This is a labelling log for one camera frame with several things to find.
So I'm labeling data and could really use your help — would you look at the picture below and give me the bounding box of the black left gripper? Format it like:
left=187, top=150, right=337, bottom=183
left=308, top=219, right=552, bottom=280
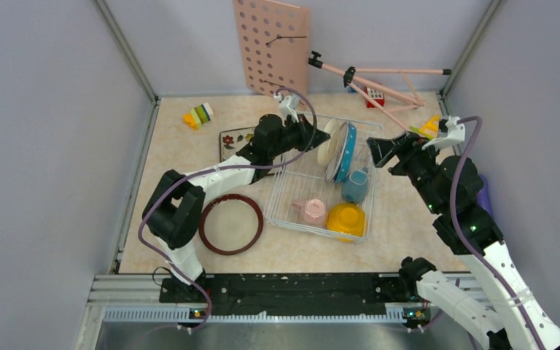
left=268, top=113, right=329, bottom=158

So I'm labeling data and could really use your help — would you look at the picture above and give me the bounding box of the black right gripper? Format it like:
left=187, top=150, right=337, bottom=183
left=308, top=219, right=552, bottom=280
left=367, top=130, right=444, bottom=213

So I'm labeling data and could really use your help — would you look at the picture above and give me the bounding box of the round printed white plate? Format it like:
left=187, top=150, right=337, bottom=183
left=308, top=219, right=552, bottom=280
left=324, top=120, right=348, bottom=182

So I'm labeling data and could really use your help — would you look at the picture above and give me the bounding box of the blue polka dot plate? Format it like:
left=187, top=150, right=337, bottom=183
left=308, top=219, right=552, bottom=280
left=332, top=122, right=357, bottom=183

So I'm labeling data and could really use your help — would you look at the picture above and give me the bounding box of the blue floral mug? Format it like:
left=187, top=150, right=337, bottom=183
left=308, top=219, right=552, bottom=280
left=341, top=167, right=370, bottom=204

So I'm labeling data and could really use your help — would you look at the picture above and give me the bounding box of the white wire dish rack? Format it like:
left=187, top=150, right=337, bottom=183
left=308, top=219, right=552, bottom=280
left=264, top=115, right=384, bottom=243

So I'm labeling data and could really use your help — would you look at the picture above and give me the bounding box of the pink white mug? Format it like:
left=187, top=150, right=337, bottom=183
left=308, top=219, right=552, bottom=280
left=291, top=198, right=328, bottom=227

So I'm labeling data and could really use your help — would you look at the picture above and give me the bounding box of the yellow ribbed bowl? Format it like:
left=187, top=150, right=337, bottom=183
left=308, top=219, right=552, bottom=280
left=325, top=203, right=367, bottom=243

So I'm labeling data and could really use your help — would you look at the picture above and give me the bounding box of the square black-rimmed plate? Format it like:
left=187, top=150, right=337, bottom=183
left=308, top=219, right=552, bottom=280
left=218, top=126, right=284, bottom=179

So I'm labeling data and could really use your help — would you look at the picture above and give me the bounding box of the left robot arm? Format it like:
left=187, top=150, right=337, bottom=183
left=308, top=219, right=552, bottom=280
left=140, top=114, right=331, bottom=302

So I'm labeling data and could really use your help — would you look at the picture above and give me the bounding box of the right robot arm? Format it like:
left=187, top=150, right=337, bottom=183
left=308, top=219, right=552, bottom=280
left=367, top=132, right=560, bottom=349

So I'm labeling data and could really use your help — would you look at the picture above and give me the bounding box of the green toy brick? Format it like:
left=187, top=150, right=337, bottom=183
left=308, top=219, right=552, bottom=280
left=409, top=126, right=432, bottom=140

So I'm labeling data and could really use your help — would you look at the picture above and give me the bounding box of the red white toy block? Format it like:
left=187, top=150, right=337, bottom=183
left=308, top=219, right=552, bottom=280
left=363, top=87, right=385, bottom=109

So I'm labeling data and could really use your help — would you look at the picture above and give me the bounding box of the pink tripod stand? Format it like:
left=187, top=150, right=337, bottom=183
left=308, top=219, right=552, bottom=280
left=308, top=51, right=452, bottom=132

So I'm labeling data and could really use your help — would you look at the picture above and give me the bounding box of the pink pegboard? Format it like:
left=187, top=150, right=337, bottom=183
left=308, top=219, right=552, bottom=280
left=233, top=0, right=311, bottom=96

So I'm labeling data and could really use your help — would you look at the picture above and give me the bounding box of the purple flashlight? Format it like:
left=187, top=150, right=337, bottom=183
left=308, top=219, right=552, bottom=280
left=476, top=174, right=493, bottom=216

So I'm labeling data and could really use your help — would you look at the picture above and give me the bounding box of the yellow green toy block stack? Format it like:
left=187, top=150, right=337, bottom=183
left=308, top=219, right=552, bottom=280
left=182, top=102, right=214, bottom=131

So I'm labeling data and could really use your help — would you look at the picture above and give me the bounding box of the dark red round plate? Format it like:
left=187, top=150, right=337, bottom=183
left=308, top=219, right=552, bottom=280
left=198, top=193, right=264, bottom=256

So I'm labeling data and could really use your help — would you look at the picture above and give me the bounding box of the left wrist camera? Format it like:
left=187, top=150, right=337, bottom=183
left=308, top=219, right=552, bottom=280
left=273, top=92, right=301, bottom=123

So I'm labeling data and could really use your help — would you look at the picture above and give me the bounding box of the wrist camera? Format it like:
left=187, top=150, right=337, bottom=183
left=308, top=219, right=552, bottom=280
left=273, top=92, right=301, bottom=123
left=421, top=117, right=466, bottom=151

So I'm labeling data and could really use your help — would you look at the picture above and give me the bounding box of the yellow toy frame block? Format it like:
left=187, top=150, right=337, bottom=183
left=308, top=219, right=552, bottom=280
left=419, top=114, right=440, bottom=138

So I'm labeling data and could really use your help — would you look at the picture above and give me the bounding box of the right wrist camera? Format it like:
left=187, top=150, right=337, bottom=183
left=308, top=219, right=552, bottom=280
left=421, top=117, right=466, bottom=151

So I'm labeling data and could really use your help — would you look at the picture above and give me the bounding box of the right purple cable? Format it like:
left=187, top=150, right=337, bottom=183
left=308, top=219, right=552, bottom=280
left=448, top=115, right=547, bottom=350

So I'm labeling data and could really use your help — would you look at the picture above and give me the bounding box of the purple cable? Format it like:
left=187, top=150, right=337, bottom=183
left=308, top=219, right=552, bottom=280
left=137, top=87, right=319, bottom=334
left=448, top=115, right=547, bottom=350

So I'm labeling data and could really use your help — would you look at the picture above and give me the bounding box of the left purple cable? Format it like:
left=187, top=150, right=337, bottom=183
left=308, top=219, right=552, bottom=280
left=137, top=87, right=319, bottom=334

